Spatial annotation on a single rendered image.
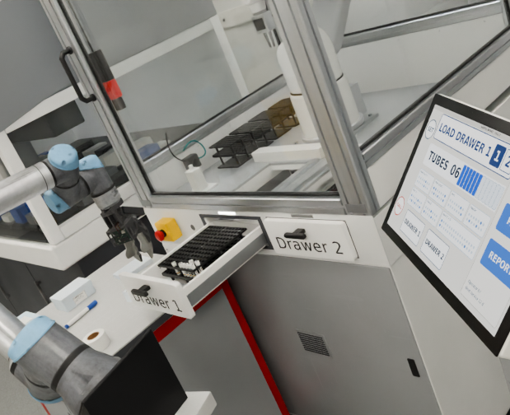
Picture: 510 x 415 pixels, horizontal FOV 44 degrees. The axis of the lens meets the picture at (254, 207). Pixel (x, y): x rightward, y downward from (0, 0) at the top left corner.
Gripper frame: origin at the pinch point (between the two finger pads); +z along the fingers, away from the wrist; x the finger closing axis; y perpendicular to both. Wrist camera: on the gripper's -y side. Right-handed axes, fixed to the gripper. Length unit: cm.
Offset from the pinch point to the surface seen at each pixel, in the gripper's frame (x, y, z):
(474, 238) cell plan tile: 96, 67, -10
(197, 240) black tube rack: 18.0, 0.0, 1.3
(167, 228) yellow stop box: 1.5, -18.0, 0.8
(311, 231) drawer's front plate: 56, 16, 3
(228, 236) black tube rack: 29.5, 4.1, 1.7
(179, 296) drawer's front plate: 21.2, 30.9, 1.6
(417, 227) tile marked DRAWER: 86, 50, -6
